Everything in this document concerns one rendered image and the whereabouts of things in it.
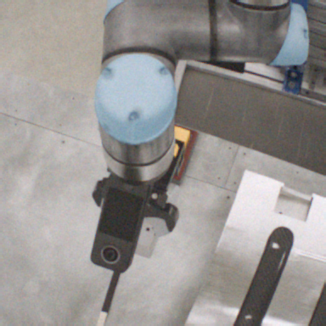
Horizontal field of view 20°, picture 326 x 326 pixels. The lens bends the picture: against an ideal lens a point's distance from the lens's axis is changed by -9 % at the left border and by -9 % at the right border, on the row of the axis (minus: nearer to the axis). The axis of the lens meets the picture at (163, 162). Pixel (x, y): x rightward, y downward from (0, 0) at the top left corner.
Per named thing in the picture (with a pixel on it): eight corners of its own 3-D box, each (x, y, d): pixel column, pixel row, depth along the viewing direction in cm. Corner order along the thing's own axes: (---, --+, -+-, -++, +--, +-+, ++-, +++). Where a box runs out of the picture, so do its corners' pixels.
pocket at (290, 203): (279, 191, 133) (282, 182, 130) (311, 202, 132) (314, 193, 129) (269, 220, 131) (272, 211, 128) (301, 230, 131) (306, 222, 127)
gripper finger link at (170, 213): (187, 224, 116) (171, 194, 109) (182, 235, 116) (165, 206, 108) (150, 215, 118) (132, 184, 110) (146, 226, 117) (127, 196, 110)
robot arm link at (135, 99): (177, 43, 91) (177, 123, 87) (176, 92, 101) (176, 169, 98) (95, 45, 91) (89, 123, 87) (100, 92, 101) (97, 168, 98)
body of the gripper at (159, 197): (186, 162, 116) (188, 120, 104) (161, 227, 113) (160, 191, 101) (125, 142, 117) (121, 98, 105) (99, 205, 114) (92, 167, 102)
